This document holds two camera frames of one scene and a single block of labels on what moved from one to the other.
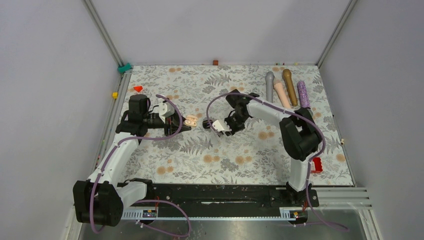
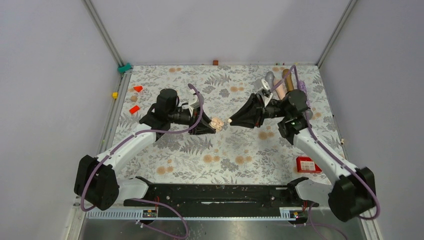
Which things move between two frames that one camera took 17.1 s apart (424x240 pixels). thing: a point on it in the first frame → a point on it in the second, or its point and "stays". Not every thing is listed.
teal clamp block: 121,69 stays
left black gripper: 173,124 → 202,127
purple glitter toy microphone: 304,98 stays
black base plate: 223,196 stays
